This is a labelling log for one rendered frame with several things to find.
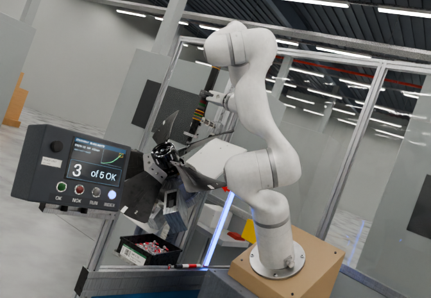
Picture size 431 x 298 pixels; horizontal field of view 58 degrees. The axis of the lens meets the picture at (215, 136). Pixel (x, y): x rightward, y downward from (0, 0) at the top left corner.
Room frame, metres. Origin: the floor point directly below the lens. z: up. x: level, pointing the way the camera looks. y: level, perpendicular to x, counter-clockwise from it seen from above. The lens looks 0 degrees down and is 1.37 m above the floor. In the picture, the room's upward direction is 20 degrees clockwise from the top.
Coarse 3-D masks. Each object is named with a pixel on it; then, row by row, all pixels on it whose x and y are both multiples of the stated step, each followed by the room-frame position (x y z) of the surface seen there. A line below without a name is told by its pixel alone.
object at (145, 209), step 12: (132, 180) 1.75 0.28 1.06; (144, 180) 1.77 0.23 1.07; (156, 180) 1.80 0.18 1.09; (132, 192) 1.71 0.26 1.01; (144, 192) 1.73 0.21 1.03; (156, 192) 1.76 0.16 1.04; (120, 204) 1.67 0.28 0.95; (132, 204) 1.68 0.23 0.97; (144, 204) 1.70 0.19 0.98; (132, 216) 1.65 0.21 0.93; (144, 216) 1.66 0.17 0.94
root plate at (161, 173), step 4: (152, 164) 1.83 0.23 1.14; (152, 168) 1.82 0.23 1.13; (156, 168) 1.83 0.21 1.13; (148, 172) 1.80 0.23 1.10; (152, 172) 1.81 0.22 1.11; (160, 172) 1.83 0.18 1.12; (164, 172) 1.84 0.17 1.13; (156, 176) 1.81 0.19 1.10; (164, 176) 1.83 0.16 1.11; (160, 180) 1.81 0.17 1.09
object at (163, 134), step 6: (174, 114) 2.10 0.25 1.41; (168, 120) 2.11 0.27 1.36; (162, 126) 2.14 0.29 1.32; (168, 126) 2.06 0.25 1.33; (156, 132) 2.17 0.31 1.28; (162, 132) 2.09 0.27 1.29; (168, 132) 2.01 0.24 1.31; (156, 138) 2.14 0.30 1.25; (162, 138) 2.05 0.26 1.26; (168, 138) 1.97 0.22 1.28
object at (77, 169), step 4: (72, 160) 0.99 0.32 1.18; (76, 160) 1.00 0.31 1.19; (80, 160) 1.01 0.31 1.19; (72, 164) 0.99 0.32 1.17; (76, 164) 1.00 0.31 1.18; (80, 164) 1.01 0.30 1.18; (84, 164) 1.02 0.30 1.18; (72, 168) 0.99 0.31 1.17; (76, 168) 1.00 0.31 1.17; (80, 168) 1.01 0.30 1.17; (84, 168) 1.02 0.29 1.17; (68, 172) 0.99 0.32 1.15; (72, 172) 0.99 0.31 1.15; (76, 172) 1.00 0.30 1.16; (80, 172) 1.01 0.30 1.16; (84, 172) 1.02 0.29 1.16; (68, 176) 0.99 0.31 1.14; (72, 176) 0.99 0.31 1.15; (76, 176) 1.00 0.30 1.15; (80, 176) 1.01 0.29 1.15; (84, 176) 1.02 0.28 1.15
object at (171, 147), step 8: (160, 144) 1.89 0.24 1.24; (168, 144) 1.88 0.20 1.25; (152, 152) 1.85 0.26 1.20; (160, 152) 1.85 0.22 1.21; (168, 152) 1.83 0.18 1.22; (176, 152) 1.86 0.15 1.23; (160, 160) 1.81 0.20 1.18; (168, 160) 1.82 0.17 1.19; (176, 160) 1.85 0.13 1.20; (160, 168) 1.84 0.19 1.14; (168, 168) 1.84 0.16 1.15; (176, 168) 1.87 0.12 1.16; (168, 176) 1.85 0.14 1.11; (176, 176) 1.86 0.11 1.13
